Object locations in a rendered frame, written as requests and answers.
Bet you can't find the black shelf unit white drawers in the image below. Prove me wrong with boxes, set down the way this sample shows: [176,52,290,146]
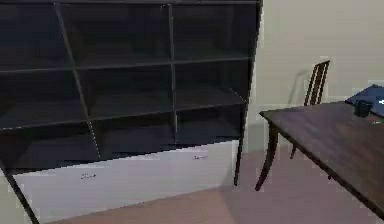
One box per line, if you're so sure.
[0,0,264,224]

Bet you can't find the dark wooden slatted chair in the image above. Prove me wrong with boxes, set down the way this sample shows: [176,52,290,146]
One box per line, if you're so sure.
[289,59,331,160]

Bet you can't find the dark brown wooden table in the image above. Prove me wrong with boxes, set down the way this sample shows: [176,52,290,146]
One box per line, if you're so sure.
[254,100,384,221]

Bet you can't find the small black cup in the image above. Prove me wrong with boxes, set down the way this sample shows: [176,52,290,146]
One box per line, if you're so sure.
[353,99,373,119]

